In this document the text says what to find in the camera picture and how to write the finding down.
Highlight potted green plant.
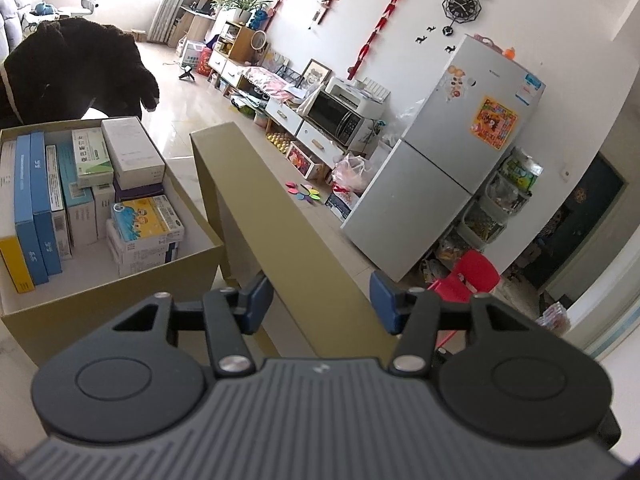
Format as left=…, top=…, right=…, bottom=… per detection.
left=214, top=0, right=277, bottom=25

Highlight framed portrait picture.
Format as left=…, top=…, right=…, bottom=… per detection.
left=299, top=58, right=334, bottom=90

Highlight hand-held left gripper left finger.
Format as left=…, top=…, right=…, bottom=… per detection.
left=111, top=272, right=275, bottom=378

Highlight large white yellow-ended box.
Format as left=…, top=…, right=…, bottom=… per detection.
left=0, top=139, right=37, bottom=295

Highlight plain white medicine box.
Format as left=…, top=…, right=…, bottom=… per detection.
left=91, top=185, right=117, bottom=242

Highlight microwave oven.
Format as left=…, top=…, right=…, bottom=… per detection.
left=304, top=90, right=367, bottom=150

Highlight black deer wall stickers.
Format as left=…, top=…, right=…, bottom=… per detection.
left=414, top=22, right=457, bottom=56

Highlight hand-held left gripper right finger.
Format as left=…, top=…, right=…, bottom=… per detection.
left=369, top=270, right=538, bottom=377

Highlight grey sofa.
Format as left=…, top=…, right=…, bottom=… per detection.
left=0, top=0, right=27, bottom=45

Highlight black fleece coat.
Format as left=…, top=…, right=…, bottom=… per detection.
left=0, top=16, right=161, bottom=132

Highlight teal white medicine box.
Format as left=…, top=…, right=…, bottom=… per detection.
left=56, top=139, right=99, bottom=249

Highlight grey curtain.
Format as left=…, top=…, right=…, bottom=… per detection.
left=149, top=0, right=200, bottom=47

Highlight dark door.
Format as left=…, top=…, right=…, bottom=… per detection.
left=517, top=154, right=627, bottom=303

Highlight small wooden cabinet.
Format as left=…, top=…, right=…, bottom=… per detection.
left=216, top=21, right=260, bottom=65

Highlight green white medicine box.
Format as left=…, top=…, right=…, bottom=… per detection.
left=70, top=126, right=116, bottom=190

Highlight beige cardboard box lid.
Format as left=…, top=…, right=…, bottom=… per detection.
left=189, top=121, right=402, bottom=361

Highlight silver refrigerator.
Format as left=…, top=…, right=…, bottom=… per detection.
left=339, top=34, right=547, bottom=284

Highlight cartoon printed medicine box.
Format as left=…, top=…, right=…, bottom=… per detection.
left=109, top=194, right=186, bottom=247

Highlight colourful fridge poster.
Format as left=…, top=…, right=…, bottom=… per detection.
left=469, top=94, right=519, bottom=152

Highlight colourful foam toy pieces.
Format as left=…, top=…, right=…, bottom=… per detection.
left=284, top=179, right=322, bottom=207

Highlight pink cloth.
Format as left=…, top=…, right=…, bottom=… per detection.
left=241, top=64, right=297, bottom=102

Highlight white low cabinet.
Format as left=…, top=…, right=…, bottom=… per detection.
left=206, top=46, right=348, bottom=157

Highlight pink plastic bag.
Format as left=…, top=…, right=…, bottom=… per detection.
left=331, top=153, right=375, bottom=195

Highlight white stacked storage bins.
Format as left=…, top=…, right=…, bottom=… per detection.
left=419, top=146, right=545, bottom=283

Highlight wooden shelf desk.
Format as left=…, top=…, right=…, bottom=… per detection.
left=174, top=4, right=217, bottom=52

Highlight small red hanging ornament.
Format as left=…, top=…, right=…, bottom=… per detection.
left=307, top=0, right=345, bottom=30

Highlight beige cardboard storage box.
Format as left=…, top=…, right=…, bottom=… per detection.
left=0, top=116, right=227, bottom=367

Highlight red plastic stool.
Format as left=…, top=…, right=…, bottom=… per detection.
left=426, top=250, right=502, bottom=307

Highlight white printer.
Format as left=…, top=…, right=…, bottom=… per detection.
left=324, top=76, right=392, bottom=120

